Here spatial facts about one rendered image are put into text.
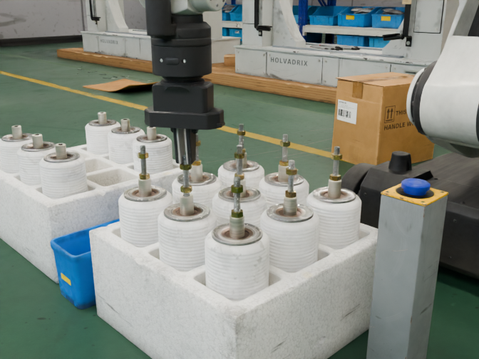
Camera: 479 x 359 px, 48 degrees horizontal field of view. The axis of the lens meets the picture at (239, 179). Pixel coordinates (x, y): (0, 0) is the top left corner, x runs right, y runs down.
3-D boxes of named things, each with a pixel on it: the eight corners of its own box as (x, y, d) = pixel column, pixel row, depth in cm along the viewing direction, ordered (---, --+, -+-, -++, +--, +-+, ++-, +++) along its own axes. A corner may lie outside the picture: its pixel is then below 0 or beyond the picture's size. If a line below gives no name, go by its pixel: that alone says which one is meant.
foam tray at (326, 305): (241, 252, 129) (241, 181, 124) (383, 319, 103) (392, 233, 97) (96, 315, 104) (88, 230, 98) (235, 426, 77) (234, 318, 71)
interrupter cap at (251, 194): (250, 206, 91) (250, 203, 90) (210, 200, 93) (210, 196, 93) (266, 192, 97) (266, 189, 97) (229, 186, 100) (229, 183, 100)
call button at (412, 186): (408, 188, 81) (410, 175, 80) (433, 195, 78) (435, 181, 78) (395, 194, 78) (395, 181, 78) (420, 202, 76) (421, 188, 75)
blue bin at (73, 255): (171, 248, 131) (169, 202, 127) (199, 264, 124) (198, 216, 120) (53, 292, 112) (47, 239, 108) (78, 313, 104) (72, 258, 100)
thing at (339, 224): (365, 293, 98) (373, 201, 92) (318, 304, 95) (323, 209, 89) (337, 270, 107) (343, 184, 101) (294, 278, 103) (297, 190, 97)
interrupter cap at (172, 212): (166, 225, 83) (166, 221, 83) (161, 208, 90) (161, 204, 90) (214, 221, 85) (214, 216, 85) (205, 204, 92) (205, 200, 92)
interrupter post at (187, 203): (180, 217, 86) (179, 198, 85) (178, 212, 88) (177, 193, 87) (195, 216, 87) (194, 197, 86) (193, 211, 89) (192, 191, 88)
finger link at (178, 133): (186, 159, 86) (184, 121, 84) (179, 165, 83) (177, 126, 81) (177, 158, 87) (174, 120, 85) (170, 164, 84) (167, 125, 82)
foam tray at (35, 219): (118, 194, 167) (114, 138, 161) (198, 232, 140) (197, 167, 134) (-11, 230, 142) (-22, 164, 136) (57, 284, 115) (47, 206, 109)
